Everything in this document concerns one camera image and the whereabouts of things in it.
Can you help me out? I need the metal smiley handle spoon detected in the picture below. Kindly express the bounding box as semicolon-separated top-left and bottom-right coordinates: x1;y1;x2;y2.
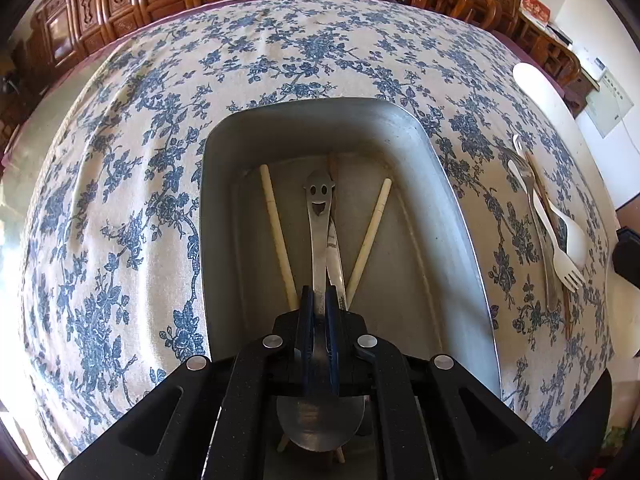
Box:
277;170;364;453

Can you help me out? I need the metal fork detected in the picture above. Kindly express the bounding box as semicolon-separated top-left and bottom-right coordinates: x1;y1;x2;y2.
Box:
502;148;562;312

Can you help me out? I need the light bamboo chopstick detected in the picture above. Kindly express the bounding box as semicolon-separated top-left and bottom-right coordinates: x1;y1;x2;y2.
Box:
346;178;393;306
259;164;298;311

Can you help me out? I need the grey metal tray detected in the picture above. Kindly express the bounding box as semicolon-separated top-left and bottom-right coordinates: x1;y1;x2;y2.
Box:
198;96;502;480

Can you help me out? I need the wooden side table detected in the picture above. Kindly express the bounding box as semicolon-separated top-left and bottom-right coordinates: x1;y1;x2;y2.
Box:
563;67;600;118

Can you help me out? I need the blue floral tablecloth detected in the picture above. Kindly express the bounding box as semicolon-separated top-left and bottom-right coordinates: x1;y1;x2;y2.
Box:
22;0;613;474

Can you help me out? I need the white router box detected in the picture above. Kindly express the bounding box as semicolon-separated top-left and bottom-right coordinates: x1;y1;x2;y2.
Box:
576;48;606;79

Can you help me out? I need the red card on side table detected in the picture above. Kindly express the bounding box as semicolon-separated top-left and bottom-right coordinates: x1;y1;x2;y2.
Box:
520;0;551;28

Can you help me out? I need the white lower wall panel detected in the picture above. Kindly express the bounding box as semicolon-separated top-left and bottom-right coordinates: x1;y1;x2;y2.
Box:
586;68;634;138

